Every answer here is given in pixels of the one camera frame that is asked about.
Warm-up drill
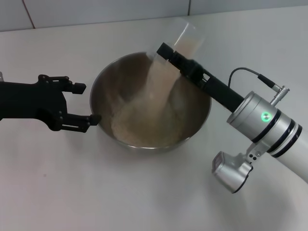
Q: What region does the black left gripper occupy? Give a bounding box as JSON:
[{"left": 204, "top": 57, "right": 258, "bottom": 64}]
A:
[{"left": 0, "top": 74, "right": 102, "bottom": 133}]

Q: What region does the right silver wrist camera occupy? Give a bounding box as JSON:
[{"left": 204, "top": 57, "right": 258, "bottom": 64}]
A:
[{"left": 211, "top": 151, "right": 254, "bottom": 194}]

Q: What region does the white uncooked rice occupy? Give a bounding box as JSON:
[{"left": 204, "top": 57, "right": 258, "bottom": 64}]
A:
[{"left": 110, "top": 38, "right": 200, "bottom": 148}]

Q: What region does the stainless steel mixing bowl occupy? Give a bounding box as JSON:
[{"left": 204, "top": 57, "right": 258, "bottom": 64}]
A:
[{"left": 90, "top": 51, "right": 212, "bottom": 155}]

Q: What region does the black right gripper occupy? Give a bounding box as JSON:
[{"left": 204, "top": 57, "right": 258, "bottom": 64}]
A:
[{"left": 156, "top": 42, "right": 245, "bottom": 113}]

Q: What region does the right arm cable with plug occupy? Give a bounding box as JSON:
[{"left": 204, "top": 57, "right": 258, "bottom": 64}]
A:
[{"left": 228, "top": 68, "right": 292, "bottom": 106}]

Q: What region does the clear plastic measuring cup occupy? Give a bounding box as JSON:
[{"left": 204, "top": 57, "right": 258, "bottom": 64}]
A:
[{"left": 148, "top": 18, "right": 207, "bottom": 73}]

